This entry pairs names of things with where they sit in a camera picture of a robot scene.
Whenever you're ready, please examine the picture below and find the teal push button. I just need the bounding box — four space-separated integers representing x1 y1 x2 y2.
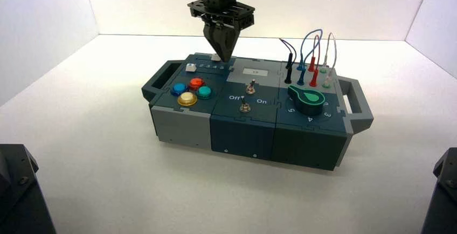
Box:
195 86 213 100

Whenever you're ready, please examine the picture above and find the blue push button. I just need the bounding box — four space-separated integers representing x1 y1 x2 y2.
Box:
170 82 188 97

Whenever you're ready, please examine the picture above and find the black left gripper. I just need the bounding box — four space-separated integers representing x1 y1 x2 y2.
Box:
187 0 256 63

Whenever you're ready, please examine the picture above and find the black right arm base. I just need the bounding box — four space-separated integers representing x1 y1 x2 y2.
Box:
421 147 457 234

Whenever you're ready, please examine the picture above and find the black jumper cable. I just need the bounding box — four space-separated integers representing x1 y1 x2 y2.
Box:
279 38 297 85

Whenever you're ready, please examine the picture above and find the blue jumper cable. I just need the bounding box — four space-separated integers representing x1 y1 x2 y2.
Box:
296 29 323 86

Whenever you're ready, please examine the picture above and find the yellow push button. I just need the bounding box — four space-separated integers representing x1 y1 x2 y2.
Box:
177 92 198 107

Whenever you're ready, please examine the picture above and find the orange push button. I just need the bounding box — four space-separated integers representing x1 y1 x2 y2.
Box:
188 78 206 91

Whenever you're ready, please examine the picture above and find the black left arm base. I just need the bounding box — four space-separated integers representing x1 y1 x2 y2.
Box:
0 143 57 234

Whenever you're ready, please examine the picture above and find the white label plate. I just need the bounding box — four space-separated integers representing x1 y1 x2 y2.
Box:
243 68 269 77

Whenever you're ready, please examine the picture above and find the dark rotary knob green pointer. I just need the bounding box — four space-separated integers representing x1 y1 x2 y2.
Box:
287 85 326 116

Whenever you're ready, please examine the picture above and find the blue grey control task box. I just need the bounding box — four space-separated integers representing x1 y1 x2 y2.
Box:
141 52 375 171

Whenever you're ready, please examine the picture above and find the red jumper cable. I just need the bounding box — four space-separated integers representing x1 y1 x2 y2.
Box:
307 35 321 88

